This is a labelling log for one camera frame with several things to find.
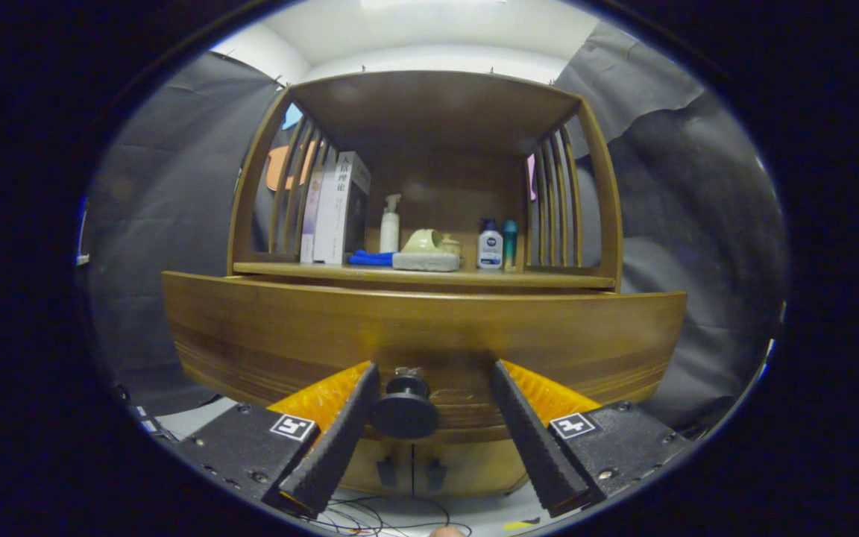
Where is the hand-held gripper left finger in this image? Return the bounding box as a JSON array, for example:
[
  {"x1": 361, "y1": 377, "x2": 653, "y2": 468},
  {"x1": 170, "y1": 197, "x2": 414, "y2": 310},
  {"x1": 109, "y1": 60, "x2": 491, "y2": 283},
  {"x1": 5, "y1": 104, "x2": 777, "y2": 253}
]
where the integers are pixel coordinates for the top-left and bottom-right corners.
[{"x1": 174, "y1": 362, "x2": 382, "y2": 518}]

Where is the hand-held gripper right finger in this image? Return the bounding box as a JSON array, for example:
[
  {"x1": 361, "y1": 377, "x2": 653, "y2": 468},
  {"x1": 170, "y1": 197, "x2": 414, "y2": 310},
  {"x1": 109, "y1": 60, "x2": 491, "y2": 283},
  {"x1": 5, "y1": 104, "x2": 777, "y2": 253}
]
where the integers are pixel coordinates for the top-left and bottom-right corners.
[{"x1": 491, "y1": 359, "x2": 695, "y2": 518}]

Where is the wooden drawer with black knob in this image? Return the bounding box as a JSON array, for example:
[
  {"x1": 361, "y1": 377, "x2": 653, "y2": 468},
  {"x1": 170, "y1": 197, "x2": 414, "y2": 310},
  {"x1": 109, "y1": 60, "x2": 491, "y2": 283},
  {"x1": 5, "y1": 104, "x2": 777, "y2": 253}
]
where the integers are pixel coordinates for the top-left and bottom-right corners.
[{"x1": 161, "y1": 270, "x2": 687, "y2": 441}]

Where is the wooden cabinet door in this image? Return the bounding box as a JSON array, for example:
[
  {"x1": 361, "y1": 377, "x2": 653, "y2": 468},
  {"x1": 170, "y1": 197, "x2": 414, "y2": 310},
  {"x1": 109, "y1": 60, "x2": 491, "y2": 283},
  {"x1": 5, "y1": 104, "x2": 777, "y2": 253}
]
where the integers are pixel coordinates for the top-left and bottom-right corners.
[
  {"x1": 412, "y1": 433, "x2": 531, "y2": 499},
  {"x1": 340, "y1": 436, "x2": 415, "y2": 497}
]

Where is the wooden countertop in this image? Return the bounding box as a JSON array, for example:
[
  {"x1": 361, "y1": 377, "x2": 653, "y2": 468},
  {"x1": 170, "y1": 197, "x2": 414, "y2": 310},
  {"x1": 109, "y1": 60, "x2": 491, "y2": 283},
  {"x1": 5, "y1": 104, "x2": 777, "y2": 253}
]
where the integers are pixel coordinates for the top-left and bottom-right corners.
[{"x1": 233, "y1": 261, "x2": 617, "y2": 292}]

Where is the wooden cabinet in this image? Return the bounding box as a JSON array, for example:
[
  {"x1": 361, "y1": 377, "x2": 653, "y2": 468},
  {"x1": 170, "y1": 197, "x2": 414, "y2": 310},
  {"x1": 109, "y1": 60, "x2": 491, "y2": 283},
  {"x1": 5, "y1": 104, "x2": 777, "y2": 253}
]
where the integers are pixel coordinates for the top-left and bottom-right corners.
[{"x1": 227, "y1": 71, "x2": 624, "y2": 499}]

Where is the white lotion bottle blue cap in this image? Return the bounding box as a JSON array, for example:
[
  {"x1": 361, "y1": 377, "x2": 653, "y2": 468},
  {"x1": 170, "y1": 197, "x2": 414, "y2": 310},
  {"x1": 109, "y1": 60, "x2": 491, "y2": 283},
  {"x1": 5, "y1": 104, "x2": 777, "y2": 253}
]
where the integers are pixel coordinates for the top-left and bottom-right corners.
[{"x1": 476, "y1": 218, "x2": 504, "y2": 270}]

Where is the white pump bottle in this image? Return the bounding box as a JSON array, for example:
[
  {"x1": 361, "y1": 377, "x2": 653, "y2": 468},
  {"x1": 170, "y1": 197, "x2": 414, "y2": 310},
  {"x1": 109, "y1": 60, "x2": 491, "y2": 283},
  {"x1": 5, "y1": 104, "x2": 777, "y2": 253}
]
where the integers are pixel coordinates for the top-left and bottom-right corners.
[{"x1": 380, "y1": 194, "x2": 402, "y2": 254}]

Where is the thin white purple book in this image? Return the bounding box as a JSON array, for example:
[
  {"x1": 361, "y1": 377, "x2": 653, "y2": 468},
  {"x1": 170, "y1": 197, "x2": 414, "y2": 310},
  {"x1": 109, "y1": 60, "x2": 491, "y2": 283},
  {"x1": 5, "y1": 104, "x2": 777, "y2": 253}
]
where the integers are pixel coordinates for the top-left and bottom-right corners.
[{"x1": 300, "y1": 170, "x2": 324, "y2": 263}]

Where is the thick white book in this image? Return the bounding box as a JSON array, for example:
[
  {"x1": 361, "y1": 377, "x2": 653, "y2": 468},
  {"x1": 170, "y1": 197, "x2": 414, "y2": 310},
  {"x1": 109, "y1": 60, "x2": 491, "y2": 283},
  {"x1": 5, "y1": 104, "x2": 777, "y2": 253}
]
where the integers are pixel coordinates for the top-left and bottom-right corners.
[{"x1": 313, "y1": 151, "x2": 372, "y2": 266}]

